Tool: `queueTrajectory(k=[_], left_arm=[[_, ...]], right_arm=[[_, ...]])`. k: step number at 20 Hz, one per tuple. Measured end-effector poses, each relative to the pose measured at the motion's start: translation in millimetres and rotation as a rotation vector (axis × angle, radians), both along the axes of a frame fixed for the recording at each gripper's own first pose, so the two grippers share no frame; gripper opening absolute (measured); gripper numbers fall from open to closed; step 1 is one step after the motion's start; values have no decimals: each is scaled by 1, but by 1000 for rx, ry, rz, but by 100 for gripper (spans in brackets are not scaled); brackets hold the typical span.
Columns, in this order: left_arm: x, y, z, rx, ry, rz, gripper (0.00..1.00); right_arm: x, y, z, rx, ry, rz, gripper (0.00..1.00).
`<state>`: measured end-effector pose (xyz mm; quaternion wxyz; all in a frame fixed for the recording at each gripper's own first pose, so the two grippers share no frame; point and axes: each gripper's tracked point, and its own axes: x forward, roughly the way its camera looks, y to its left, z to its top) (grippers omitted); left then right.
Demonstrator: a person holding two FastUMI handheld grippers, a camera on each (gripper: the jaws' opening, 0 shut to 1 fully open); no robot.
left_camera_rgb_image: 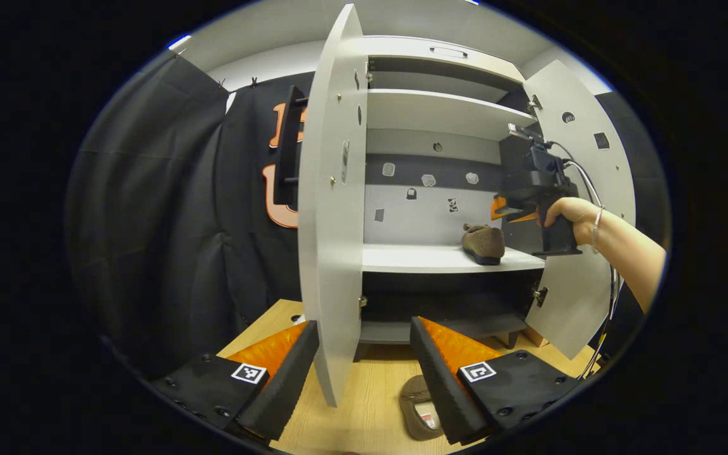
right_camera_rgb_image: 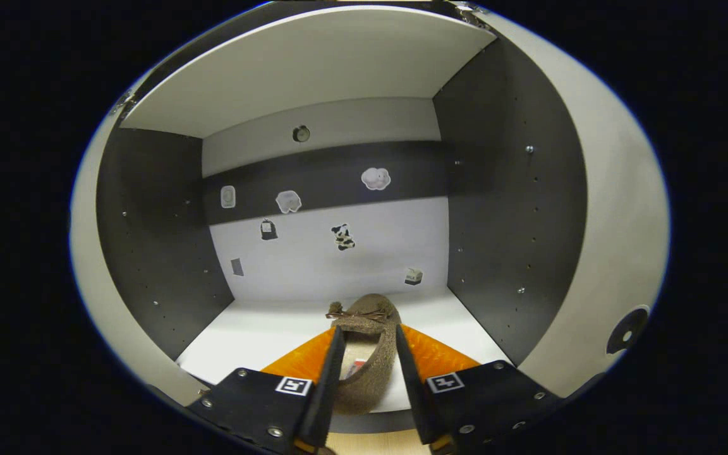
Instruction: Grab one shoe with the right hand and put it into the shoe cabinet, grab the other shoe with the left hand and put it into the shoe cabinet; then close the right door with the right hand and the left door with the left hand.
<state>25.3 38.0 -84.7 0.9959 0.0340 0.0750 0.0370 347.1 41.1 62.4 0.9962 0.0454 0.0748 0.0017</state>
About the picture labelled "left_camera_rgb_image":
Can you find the ceiling light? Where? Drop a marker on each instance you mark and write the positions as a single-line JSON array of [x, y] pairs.
[[179, 42]]

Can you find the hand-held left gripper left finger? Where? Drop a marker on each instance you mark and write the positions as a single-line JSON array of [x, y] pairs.
[[288, 379]]

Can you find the brown fuzzy shoe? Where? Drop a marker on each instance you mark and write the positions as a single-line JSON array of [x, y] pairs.
[[487, 243], [411, 411]]

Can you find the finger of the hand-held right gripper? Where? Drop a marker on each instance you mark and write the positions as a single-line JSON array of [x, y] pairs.
[[512, 210]]

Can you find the white cabinet drawer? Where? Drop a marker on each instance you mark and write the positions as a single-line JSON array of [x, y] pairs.
[[414, 49]]

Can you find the white cabinet door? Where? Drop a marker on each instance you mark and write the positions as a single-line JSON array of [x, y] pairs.
[[332, 253], [591, 291]]

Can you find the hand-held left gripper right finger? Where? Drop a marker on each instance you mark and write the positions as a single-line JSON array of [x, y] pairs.
[[440, 385]]

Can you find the white shoe cabinet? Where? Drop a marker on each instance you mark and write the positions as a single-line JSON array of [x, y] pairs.
[[440, 114]]

